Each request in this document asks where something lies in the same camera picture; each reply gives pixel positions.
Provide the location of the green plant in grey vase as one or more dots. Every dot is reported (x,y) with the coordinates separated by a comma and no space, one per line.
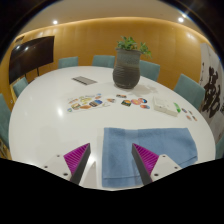
(126,71)

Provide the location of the small rectangular sticker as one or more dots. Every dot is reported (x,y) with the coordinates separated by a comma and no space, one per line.
(121,96)

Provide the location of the orange and blue round sticker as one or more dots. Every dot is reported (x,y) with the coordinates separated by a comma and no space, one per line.
(144,106)

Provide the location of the colourful sticker sheet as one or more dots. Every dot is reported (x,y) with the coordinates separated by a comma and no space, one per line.
(85,102)

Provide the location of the black television screen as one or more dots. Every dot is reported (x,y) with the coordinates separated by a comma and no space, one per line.
(30,58)

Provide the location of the blue towel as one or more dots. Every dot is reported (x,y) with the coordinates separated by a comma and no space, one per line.
(116,156)

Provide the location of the white calligraphy folding screen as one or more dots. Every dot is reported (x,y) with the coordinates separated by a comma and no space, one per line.
(213,86)

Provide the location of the teal chairs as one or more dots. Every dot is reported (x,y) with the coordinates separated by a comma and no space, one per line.
(188,90)

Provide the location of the small green box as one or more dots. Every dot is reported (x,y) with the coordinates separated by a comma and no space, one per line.
(177,107)

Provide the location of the small round sticker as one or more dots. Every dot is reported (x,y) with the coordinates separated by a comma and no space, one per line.
(188,117)
(184,110)
(190,112)
(194,118)

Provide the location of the grey flat card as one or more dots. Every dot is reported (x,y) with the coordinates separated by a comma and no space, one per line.
(84,80)

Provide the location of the white flat box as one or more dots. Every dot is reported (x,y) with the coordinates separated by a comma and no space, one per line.
(165,106)

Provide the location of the ceiling lights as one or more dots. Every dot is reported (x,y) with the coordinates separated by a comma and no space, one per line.
(55,22)

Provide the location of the dark square sticker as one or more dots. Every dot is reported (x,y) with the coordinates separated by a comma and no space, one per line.
(126,102)

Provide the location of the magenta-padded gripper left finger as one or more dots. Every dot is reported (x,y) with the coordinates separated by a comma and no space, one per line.
(76,158)

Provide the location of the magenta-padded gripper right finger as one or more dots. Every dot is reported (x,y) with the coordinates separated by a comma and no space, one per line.
(146,159)

